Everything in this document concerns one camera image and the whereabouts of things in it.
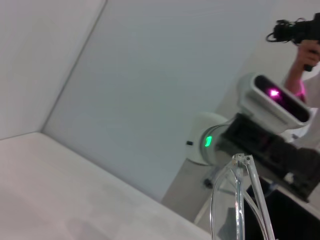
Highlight right arm dark cable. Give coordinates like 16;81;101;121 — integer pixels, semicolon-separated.
202;166;221;189

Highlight clear transparent glasses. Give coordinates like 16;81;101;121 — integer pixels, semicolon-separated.
209;153;276;240

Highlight person's hand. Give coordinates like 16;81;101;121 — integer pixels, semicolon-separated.
298;41;320;72

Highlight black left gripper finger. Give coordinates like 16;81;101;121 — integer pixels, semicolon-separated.
264;189;320;240

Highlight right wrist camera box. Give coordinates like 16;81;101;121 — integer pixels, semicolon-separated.
236;72;313;134

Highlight black handheld controller device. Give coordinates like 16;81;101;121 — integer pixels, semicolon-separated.
265;13;320;73

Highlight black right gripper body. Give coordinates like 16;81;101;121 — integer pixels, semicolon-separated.
216;113;320;201

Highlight person's forearm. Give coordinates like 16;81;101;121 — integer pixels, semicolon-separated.
283;62;309;102

